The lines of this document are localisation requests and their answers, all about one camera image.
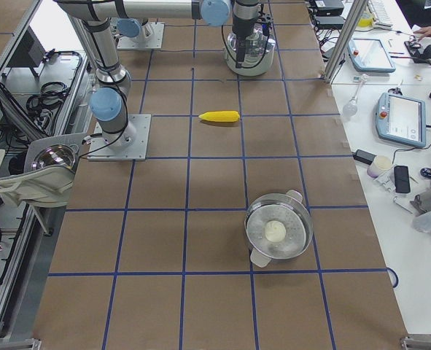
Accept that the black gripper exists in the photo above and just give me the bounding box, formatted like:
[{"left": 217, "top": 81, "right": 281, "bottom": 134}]
[{"left": 231, "top": 0, "right": 271, "bottom": 40}]

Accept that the yellow corn cob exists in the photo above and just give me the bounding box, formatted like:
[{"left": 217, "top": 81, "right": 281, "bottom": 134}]
[{"left": 198, "top": 110, "right": 240, "bottom": 123}]

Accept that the steel steamer pot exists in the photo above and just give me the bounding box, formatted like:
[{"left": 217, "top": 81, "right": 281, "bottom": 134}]
[{"left": 244, "top": 190, "right": 314, "bottom": 268}]

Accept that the blue teach pendant far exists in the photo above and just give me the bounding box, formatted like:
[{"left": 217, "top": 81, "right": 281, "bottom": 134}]
[{"left": 347, "top": 38, "right": 396, "bottom": 73}]

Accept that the blue teach pendant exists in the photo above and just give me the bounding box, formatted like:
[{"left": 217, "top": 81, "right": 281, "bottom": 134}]
[
  {"left": 375, "top": 93, "right": 427, "bottom": 148},
  {"left": 347, "top": 38, "right": 396, "bottom": 73}
]

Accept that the white light bulb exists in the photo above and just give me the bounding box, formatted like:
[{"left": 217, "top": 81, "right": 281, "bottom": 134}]
[{"left": 342, "top": 74, "right": 368, "bottom": 121}]

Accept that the black power adapter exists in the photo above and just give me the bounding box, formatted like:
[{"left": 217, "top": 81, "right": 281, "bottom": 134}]
[{"left": 352, "top": 149, "right": 376, "bottom": 165}]

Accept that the blue teach pendant near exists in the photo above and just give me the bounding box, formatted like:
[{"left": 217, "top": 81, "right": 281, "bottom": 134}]
[{"left": 375, "top": 93, "right": 427, "bottom": 148}]

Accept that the white lavender jar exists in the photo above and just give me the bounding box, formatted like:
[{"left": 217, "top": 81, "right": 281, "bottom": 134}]
[{"left": 367, "top": 155, "right": 393, "bottom": 178}]

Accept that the white steamed bun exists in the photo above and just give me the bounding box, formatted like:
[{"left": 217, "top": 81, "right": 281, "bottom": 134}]
[{"left": 264, "top": 220, "right": 287, "bottom": 243}]

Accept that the black phone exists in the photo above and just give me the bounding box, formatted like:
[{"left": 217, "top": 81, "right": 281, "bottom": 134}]
[{"left": 394, "top": 166, "right": 411, "bottom": 194}]

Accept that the steel bowl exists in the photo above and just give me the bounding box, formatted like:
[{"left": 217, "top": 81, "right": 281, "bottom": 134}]
[{"left": 31, "top": 144, "right": 76, "bottom": 170}]

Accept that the white plastic rack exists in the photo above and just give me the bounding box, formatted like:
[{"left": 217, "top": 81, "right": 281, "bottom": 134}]
[{"left": 0, "top": 132, "right": 86, "bottom": 208}]

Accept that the aluminium frame post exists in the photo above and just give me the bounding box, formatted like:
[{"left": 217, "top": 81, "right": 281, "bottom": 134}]
[{"left": 323, "top": 0, "right": 367, "bottom": 83}]

